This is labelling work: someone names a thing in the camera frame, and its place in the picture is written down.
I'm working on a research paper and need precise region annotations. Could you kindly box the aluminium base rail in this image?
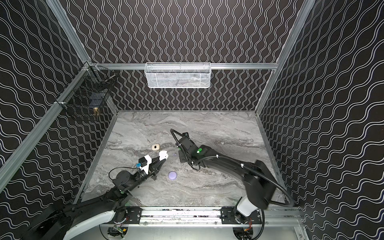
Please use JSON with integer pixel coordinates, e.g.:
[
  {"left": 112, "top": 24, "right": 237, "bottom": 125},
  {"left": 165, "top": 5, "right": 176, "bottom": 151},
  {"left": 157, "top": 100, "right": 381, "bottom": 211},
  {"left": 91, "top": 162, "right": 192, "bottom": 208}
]
[{"left": 102, "top": 207, "right": 309, "bottom": 240}]

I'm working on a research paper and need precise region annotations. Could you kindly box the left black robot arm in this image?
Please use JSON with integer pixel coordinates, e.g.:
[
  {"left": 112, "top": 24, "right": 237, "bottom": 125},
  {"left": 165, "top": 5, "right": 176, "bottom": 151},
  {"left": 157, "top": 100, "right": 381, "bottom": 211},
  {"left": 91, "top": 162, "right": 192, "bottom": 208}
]
[{"left": 21, "top": 151, "right": 169, "bottom": 240}]

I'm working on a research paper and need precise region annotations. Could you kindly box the black wire wall basket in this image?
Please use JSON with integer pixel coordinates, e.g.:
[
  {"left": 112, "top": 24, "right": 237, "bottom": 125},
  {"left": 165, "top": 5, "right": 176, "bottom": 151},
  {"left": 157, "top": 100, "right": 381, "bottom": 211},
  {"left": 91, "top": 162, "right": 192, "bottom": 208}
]
[{"left": 61, "top": 66, "right": 117, "bottom": 122}]

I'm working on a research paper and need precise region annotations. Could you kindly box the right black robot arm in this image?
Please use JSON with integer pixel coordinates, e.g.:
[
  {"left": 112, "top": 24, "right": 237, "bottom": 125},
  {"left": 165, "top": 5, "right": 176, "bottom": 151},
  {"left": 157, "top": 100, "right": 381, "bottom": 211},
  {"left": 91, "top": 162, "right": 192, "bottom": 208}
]
[{"left": 176, "top": 136, "right": 295, "bottom": 210}]

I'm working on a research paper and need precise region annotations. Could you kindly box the white round disc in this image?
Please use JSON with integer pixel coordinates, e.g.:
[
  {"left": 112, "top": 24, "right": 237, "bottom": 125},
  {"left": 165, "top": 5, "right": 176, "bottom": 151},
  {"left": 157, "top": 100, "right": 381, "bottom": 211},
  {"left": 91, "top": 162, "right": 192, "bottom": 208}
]
[{"left": 159, "top": 151, "right": 169, "bottom": 161}]

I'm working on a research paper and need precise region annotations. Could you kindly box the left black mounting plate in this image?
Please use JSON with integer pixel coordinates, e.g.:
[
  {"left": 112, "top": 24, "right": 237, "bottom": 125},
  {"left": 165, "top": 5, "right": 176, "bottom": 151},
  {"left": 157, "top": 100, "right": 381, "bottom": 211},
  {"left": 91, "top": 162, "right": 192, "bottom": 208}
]
[{"left": 113, "top": 207, "right": 143, "bottom": 225}]

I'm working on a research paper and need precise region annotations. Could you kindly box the beige earbud charging case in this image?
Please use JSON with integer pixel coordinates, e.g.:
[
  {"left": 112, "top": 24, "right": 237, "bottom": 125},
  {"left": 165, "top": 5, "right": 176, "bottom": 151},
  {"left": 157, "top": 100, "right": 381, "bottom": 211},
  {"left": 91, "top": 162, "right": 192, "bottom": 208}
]
[{"left": 151, "top": 144, "right": 160, "bottom": 151}]

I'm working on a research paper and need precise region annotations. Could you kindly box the black mounting plate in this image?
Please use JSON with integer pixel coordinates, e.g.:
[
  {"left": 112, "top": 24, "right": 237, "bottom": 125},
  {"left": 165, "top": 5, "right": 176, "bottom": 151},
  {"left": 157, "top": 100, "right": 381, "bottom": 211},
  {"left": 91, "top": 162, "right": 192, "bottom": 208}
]
[
  {"left": 220, "top": 207, "right": 262, "bottom": 225},
  {"left": 113, "top": 207, "right": 143, "bottom": 225}
]

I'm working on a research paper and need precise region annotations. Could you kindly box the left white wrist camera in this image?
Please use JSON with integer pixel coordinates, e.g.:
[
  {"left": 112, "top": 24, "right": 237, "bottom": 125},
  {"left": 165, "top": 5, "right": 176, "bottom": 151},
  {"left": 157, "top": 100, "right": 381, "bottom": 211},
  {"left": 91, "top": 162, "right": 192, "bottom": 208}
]
[{"left": 135, "top": 155, "right": 152, "bottom": 175}]

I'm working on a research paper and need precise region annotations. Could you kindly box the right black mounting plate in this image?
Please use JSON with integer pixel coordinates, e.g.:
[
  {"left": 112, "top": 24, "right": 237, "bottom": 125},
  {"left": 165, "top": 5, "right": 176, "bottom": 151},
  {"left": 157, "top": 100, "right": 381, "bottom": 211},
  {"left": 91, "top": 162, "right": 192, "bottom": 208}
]
[{"left": 220, "top": 207, "right": 262, "bottom": 225}]

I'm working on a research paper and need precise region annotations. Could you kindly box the purple round disc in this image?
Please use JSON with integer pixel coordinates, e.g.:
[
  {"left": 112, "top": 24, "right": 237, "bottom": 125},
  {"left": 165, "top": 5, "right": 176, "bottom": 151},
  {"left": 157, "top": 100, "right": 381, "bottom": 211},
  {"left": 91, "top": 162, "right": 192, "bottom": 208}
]
[{"left": 168, "top": 171, "right": 178, "bottom": 181}]

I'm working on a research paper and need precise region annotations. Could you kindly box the white mesh wall basket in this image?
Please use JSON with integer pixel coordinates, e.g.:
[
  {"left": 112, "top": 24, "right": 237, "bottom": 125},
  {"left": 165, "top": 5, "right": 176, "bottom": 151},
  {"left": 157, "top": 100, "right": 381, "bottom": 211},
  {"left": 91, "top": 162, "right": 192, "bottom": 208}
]
[{"left": 144, "top": 62, "right": 212, "bottom": 89}]

